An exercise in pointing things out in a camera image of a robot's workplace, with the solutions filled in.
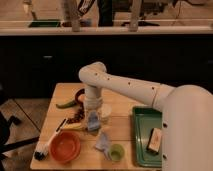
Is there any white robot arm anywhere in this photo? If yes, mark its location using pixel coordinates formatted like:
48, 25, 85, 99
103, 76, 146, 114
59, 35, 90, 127
79, 62, 213, 171

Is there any clear plastic cup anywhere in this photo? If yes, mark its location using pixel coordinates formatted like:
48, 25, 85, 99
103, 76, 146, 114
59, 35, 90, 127
100, 104, 112, 122

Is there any green plastic cup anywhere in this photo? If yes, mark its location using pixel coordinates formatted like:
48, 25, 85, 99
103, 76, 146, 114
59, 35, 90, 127
108, 144, 125, 162

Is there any red berry cluster toy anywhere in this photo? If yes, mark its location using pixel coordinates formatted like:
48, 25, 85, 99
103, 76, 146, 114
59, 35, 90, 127
67, 108, 85, 124

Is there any yellow banana toy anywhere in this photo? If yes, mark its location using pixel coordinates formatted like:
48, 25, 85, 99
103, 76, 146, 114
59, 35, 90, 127
62, 123, 85, 131

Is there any crumpled blue-grey cloth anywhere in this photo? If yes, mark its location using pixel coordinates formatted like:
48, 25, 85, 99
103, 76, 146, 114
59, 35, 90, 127
95, 132, 110, 158

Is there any green chili pepper toy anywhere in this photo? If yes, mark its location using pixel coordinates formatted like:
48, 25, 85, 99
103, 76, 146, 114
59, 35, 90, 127
55, 99, 77, 109

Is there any orange plastic bowl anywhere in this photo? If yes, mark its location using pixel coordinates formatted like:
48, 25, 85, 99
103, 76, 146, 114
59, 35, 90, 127
49, 131, 81, 163

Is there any green plastic tray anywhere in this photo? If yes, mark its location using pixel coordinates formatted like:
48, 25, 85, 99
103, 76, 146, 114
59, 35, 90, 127
132, 106, 162, 168

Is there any black office chair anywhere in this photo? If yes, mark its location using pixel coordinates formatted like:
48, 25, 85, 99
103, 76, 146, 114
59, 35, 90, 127
0, 111, 39, 171

